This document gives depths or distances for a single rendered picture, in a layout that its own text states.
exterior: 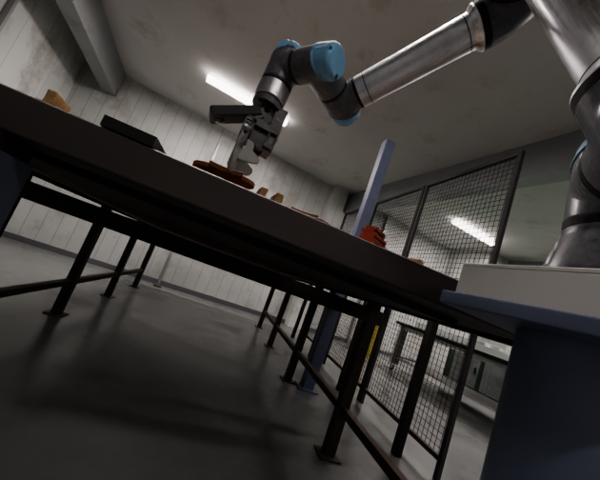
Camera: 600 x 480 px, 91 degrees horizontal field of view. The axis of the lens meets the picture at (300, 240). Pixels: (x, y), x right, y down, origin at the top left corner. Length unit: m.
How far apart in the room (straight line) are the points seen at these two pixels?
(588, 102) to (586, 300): 0.22
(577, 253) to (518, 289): 0.09
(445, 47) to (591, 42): 0.32
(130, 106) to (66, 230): 2.22
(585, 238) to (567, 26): 0.27
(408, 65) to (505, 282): 0.51
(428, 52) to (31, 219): 5.65
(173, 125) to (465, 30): 5.39
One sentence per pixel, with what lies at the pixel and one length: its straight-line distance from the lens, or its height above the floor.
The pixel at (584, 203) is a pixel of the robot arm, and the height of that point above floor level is 1.04.
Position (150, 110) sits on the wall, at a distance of 5.97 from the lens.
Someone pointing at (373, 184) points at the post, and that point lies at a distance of 2.88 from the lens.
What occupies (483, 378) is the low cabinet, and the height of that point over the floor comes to 0.40.
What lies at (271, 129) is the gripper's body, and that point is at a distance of 0.71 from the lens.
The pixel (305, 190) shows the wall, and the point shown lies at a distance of 6.10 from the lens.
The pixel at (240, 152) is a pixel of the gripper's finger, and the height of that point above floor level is 1.01.
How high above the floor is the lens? 0.80
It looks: 8 degrees up
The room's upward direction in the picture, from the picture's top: 20 degrees clockwise
